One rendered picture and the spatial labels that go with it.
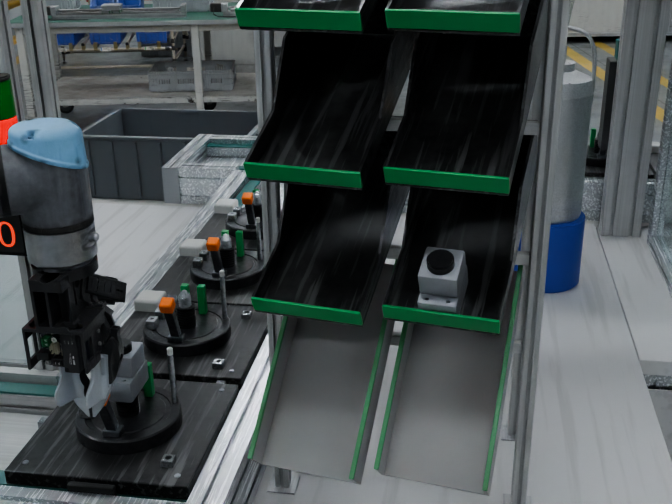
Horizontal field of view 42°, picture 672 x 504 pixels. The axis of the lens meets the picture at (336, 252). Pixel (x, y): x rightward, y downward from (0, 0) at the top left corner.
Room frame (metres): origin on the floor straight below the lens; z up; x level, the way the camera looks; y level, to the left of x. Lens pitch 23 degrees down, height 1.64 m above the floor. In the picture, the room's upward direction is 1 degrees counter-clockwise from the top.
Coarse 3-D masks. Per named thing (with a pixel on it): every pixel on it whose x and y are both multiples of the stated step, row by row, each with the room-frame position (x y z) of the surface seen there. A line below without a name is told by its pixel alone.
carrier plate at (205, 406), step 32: (160, 384) 1.11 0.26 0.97; (192, 384) 1.11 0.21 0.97; (224, 384) 1.11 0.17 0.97; (64, 416) 1.03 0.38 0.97; (192, 416) 1.02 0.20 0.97; (224, 416) 1.03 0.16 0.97; (32, 448) 0.95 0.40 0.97; (64, 448) 0.95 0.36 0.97; (160, 448) 0.95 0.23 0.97; (192, 448) 0.95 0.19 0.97; (32, 480) 0.90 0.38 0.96; (64, 480) 0.89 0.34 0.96; (96, 480) 0.89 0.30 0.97; (128, 480) 0.88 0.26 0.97; (160, 480) 0.88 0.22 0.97; (192, 480) 0.89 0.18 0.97
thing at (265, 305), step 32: (384, 160) 1.11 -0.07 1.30; (288, 192) 1.01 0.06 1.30; (320, 192) 1.07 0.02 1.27; (352, 192) 1.07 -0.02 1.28; (384, 192) 1.06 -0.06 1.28; (288, 224) 1.00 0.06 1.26; (320, 224) 1.02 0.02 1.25; (352, 224) 1.01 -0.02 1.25; (384, 224) 0.95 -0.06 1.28; (288, 256) 0.98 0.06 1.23; (320, 256) 0.97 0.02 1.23; (352, 256) 0.96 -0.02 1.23; (384, 256) 0.95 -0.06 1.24; (256, 288) 0.91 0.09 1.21; (288, 288) 0.93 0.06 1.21; (320, 288) 0.92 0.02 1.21; (352, 288) 0.92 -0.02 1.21; (320, 320) 0.88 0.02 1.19; (352, 320) 0.86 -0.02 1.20
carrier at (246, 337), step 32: (224, 288) 1.28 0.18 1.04; (128, 320) 1.32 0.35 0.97; (160, 320) 1.27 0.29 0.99; (192, 320) 1.25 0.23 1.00; (224, 320) 1.27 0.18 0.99; (256, 320) 1.31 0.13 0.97; (160, 352) 1.20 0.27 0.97; (192, 352) 1.19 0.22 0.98; (224, 352) 1.20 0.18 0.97; (256, 352) 1.21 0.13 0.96
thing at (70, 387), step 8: (64, 368) 0.89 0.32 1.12; (64, 376) 0.89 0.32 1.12; (72, 376) 0.90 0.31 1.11; (80, 376) 0.91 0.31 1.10; (64, 384) 0.88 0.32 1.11; (72, 384) 0.90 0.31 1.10; (80, 384) 0.91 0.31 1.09; (88, 384) 0.92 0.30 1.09; (56, 392) 0.87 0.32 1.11; (64, 392) 0.88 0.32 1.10; (72, 392) 0.90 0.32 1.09; (80, 392) 0.91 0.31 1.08; (56, 400) 0.86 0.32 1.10; (64, 400) 0.88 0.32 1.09; (80, 400) 0.91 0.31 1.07; (80, 408) 0.91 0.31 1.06; (88, 416) 0.90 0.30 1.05
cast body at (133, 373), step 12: (132, 348) 1.01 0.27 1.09; (132, 360) 0.99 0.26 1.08; (144, 360) 1.02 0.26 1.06; (120, 372) 0.99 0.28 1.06; (132, 372) 0.98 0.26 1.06; (144, 372) 1.02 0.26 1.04; (120, 384) 0.97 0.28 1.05; (132, 384) 0.98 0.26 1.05; (144, 384) 1.02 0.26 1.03; (120, 396) 0.97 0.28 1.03; (132, 396) 0.97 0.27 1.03
